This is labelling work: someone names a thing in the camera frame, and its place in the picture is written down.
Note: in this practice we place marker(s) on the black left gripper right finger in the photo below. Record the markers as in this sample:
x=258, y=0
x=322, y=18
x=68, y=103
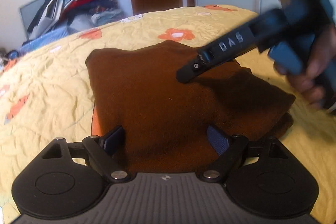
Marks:
x=262, y=178

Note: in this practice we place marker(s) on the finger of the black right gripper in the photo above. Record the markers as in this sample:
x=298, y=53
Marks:
x=261, y=32

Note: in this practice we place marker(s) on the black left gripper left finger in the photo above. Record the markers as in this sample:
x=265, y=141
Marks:
x=67, y=179

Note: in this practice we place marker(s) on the brown knitted sweater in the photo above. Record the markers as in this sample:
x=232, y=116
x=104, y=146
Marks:
x=166, y=121

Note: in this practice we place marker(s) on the pile of assorted clothes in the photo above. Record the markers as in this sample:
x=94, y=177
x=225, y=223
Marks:
x=55, y=13

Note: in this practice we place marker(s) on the person right hand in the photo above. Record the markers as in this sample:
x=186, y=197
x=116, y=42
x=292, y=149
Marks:
x=321, y=55

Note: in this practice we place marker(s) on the yellow carrot print bedspread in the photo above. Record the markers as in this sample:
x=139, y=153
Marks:
x=47, y=94

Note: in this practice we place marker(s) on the light blue quilted blanket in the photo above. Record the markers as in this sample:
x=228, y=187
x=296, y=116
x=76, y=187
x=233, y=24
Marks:
x=45, y=39

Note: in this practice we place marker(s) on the grey framed monitor screen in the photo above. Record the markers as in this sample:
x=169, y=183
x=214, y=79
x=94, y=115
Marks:
x=27, y=13

